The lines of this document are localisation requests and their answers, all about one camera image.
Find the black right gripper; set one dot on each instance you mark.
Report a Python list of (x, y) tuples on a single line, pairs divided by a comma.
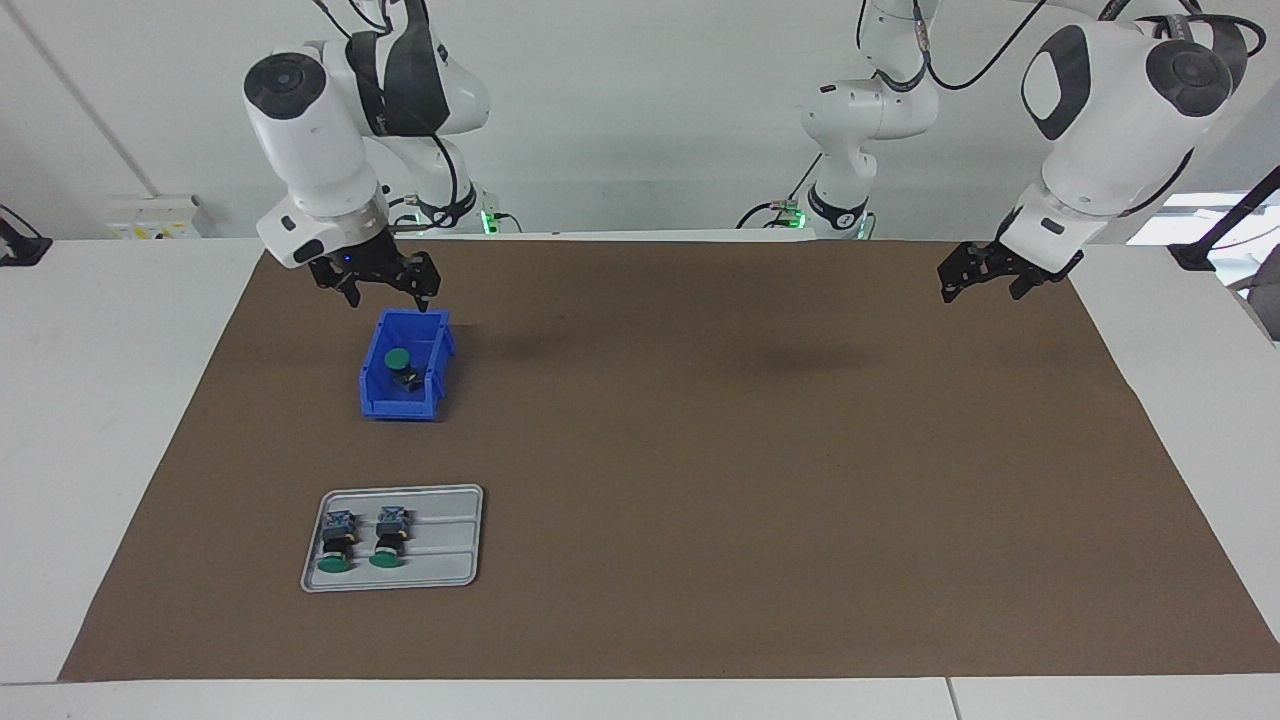
[(365, 258)]

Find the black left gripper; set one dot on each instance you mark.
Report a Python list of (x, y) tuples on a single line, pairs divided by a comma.
[(1025, 258)]

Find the green push button switch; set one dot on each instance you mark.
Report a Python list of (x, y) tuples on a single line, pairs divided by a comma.
[(388, 535), (400, 365), (337, 540)]

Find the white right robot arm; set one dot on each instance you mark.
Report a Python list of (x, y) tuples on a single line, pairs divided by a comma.
[(320, 150)]

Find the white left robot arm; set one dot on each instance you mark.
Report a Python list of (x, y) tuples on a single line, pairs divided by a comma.
[(1110, 130)]

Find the blue plastic storage bin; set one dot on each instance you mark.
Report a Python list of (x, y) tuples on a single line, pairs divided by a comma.
[(385, 400)]

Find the green lit base connector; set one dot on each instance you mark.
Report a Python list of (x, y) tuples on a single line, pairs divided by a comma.
[(790, 215), (488, 222)]

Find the grey chair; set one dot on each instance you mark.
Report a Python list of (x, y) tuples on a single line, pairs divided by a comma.
[(1268, 305)]

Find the silver metal tray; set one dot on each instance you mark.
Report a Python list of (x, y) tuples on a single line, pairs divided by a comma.
[(440, 560)]

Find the brown table mat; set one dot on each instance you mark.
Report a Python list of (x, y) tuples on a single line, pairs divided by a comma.
[(750, 500)]

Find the black clamp base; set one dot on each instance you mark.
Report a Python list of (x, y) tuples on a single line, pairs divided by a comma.
[(20, 248)]

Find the black camera stand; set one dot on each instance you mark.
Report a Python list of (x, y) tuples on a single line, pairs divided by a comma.
[(1195, 255)]

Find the white wall socket box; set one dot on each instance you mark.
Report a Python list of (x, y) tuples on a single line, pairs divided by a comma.
[(160, 215)]

